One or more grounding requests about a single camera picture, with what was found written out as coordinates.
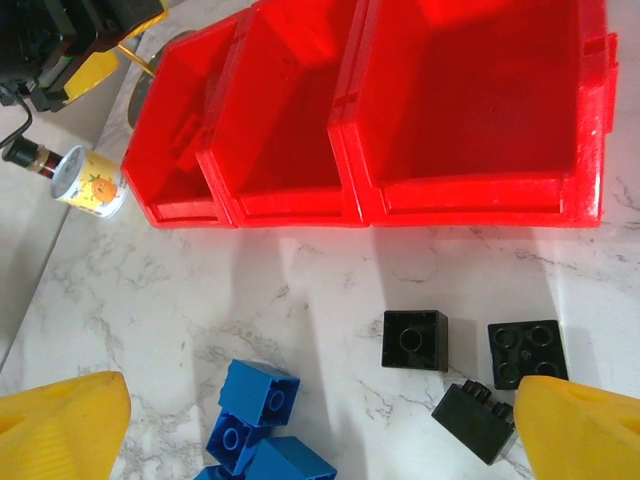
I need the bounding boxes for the black lego brick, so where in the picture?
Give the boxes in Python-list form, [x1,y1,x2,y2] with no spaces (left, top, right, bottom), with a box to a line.
[382,309,450,374]
[487,319,570,392]
[431,378,519,466]

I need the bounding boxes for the thin black camera cable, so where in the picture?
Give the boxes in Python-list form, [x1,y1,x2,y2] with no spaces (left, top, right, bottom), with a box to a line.
[0,83,35,150]

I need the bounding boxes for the red plastic bin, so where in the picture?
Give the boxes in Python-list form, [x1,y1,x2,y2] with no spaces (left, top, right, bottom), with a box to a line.
[121,9,254,232]
[327,0,619,230]
[195,0,371,230]

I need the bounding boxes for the dark spice bottle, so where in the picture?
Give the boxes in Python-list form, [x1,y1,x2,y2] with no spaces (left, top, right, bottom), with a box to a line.
[1,138,65,180]

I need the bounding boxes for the blue lego brick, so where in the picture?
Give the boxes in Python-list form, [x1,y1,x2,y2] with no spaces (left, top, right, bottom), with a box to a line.
[244,436,337,480]
[206,409,265,476]
[218,358,301,430]

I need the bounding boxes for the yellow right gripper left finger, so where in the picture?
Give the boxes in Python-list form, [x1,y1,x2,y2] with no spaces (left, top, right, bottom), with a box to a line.
[0,371,132,480]

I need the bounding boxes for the pineapple label tin can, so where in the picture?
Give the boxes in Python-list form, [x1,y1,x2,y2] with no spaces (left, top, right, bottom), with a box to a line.
[49,144,130,220]

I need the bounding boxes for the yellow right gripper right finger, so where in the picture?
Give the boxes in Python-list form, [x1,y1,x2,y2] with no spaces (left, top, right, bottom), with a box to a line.
[514,375,640,480]

